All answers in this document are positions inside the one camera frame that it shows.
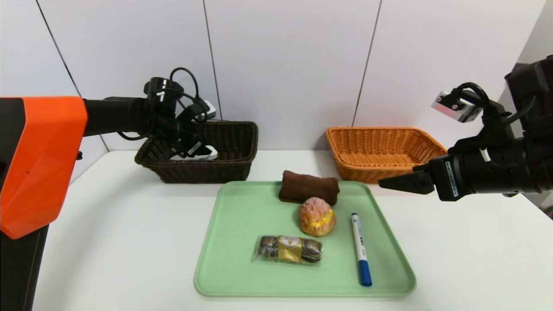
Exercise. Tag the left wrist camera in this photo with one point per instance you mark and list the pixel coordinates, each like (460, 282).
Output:
(209, 110)

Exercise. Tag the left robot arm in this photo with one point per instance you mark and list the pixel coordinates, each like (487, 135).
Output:
(43, 151)

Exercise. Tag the white marker blue cap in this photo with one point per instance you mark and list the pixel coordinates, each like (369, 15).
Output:
(360, 250)

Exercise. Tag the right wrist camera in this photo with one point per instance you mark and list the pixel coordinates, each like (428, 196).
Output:
(456, 108)

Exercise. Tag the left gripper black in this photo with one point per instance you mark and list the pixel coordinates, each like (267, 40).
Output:
(193, 149)

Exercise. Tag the brown towel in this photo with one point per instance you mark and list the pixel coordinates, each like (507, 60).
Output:
(309, 186)

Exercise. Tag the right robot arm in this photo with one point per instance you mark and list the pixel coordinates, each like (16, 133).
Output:
(535, 95)

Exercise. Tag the light green plastic tray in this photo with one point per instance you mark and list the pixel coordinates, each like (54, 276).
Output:
(242, 259)

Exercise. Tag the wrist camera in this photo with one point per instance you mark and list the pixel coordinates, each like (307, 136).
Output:
(456, 108)
(209, 110)

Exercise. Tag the white pencil case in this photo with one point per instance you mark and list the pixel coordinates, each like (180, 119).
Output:
(214, 155)

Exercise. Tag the chocolate pack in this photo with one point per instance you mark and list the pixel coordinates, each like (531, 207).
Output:
(288, 249)

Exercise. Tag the cream puff bread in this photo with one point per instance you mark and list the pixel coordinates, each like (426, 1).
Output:
(316, 218)

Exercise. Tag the dark brown wicker basket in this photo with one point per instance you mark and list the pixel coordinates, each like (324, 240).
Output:
(224, 172)

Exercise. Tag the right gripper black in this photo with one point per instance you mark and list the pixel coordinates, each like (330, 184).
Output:
(448, 179)

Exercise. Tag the orange wicker basket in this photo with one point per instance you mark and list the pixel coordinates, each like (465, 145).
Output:
(367, 172)

